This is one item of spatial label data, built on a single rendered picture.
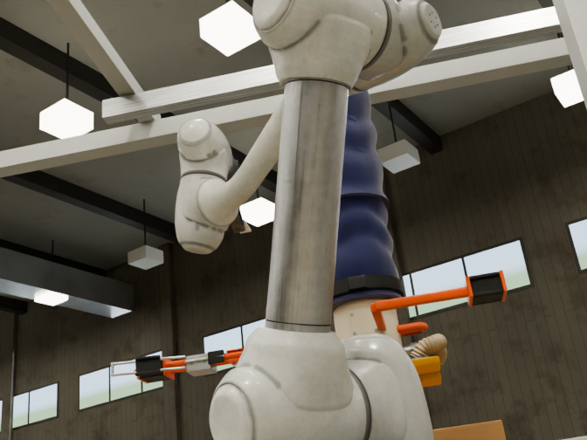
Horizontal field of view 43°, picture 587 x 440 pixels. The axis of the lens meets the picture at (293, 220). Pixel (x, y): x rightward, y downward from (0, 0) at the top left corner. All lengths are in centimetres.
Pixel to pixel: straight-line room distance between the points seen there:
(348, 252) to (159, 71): 829
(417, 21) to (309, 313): 49
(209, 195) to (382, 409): 60
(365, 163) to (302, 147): 100
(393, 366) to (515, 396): 984
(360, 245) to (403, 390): 82
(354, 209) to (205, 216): 60
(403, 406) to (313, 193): 37
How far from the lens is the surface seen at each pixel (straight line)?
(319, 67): 112
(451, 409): 1139
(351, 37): 115
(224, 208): 153
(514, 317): 1120
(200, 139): 160
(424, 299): 176
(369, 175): 209
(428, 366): 186
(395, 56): 124
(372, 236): 203
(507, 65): 449
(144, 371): 209
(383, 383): 121
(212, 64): 1004
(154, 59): 994
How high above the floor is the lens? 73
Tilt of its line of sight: 24 degrees up
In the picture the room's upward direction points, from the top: 7 degrees counter-clockwise
